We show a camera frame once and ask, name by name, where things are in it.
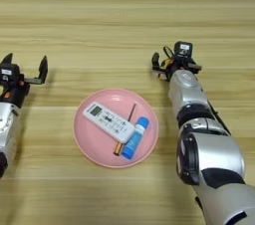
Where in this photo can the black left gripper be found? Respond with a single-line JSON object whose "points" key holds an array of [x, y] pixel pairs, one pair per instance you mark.
{"points": [[15, 91]]}

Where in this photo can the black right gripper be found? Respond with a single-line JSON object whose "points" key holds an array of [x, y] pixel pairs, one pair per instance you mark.
{"points": [[181, 64]]}

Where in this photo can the white remote control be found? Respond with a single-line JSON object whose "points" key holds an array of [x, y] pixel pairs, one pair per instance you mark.
{"points": [[108, 121]]}

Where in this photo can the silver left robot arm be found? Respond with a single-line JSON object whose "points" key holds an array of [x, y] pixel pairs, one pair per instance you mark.
{"points": [[6, 126]]}

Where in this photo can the left gripper's labelled black box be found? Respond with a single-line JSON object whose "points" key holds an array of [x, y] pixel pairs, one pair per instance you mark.
{"points": [[9, 72]]}

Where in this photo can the gripper's labelled black box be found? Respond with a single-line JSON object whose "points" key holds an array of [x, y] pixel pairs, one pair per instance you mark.
{"points": [[183, 50], [9, 72]]}

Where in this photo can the right gripper's labelled black box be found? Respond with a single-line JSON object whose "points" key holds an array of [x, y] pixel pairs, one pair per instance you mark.
{"points": [[183, 50]]}

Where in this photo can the blue glue stick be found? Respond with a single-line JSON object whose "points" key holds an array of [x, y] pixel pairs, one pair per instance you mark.
{"points": [[135, 139]]}

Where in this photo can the pink round plate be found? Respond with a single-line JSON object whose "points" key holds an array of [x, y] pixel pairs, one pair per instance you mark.
{"points": [[96, 146]]}

